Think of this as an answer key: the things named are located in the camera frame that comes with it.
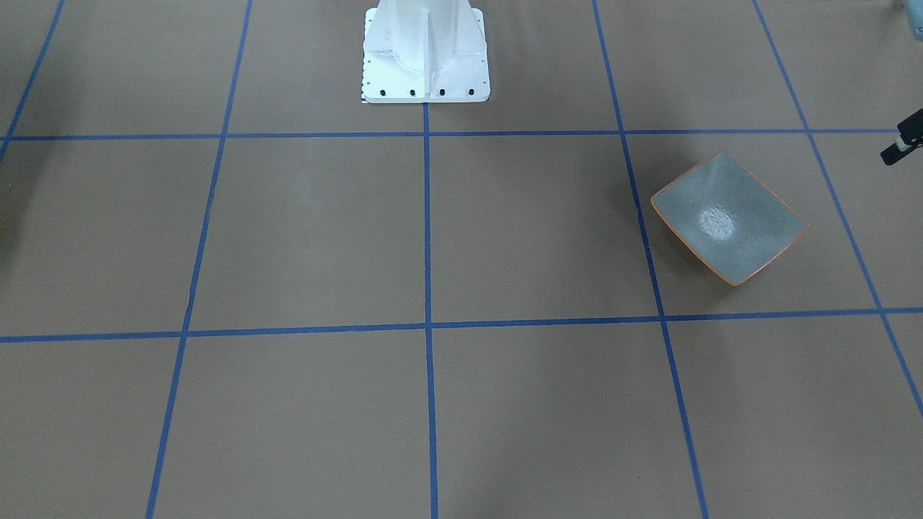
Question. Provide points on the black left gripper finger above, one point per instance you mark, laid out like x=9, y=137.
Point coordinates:
x=909, y=139

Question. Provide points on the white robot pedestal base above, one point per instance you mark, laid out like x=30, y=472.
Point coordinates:
x=425, y=52

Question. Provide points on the grey square plate orange rim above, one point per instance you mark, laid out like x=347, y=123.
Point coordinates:
x=728, y=218

